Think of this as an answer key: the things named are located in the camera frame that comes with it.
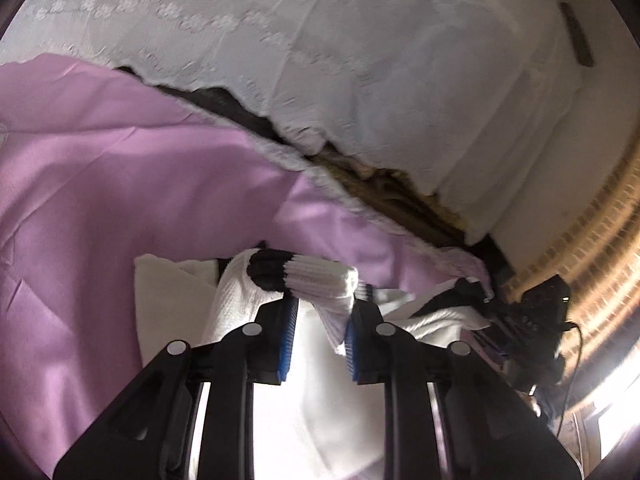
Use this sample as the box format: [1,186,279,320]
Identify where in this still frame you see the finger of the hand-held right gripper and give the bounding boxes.
[452,277,501,321]

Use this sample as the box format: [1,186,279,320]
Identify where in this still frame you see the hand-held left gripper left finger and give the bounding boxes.
[52,296,301,480]

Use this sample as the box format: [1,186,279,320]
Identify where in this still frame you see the purple bed sheet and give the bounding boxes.
[0,55,493,480]

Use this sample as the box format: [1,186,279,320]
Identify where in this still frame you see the white knit sweater black stripes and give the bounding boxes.
[134,247,501,480]

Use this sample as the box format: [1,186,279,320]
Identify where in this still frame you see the black cable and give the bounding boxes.
[552,322,586,441]

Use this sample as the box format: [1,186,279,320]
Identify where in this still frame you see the pile of brown clothes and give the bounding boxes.
[310,145,471,246]

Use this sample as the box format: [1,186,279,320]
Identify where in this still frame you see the white lace cover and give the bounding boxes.
[0,0,588,241]

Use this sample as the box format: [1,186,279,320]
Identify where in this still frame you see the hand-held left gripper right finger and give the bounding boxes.
[345,300,583,480]

